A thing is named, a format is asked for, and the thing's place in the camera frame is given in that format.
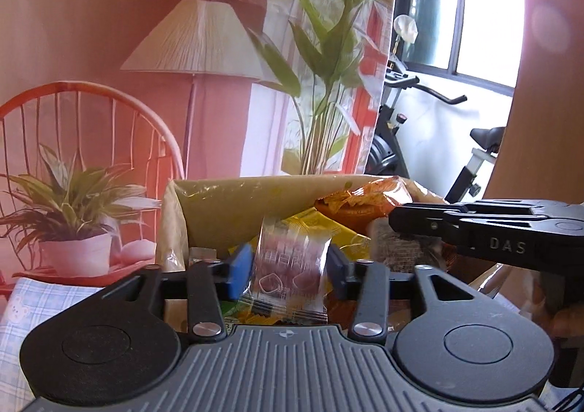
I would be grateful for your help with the dark orange chip bag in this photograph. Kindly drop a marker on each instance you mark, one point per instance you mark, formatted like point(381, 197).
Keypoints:
point(360, 202)

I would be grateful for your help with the person's right hand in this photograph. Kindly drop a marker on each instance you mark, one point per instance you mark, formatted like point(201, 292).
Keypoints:
point(568, 323)

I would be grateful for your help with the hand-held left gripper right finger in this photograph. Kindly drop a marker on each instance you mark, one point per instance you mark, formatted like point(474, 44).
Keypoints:
point(337, 268)

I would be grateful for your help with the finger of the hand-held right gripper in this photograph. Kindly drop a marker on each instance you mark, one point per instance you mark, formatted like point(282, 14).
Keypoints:
point(419, 220)

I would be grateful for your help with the wooden board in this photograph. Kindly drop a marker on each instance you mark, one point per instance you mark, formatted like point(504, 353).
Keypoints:
point(547, 120)

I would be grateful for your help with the black framed window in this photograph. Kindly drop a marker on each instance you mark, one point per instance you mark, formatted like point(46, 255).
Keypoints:
point(479, 6)

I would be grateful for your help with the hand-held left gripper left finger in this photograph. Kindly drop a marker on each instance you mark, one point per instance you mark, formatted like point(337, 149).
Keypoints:
point(242, 273)

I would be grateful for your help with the taped cardboard box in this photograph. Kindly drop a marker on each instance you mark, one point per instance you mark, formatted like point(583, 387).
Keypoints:
point(219, 211)

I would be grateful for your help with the clear packet with red print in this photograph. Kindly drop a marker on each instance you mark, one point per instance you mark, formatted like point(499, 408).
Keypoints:
point(287, 266)

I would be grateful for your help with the black exercise bike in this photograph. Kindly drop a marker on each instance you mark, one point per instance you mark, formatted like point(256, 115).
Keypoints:
point(388, 152)

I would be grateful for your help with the yellow chip bag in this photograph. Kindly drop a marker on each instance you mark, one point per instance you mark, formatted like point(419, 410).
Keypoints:
point(346, 238)

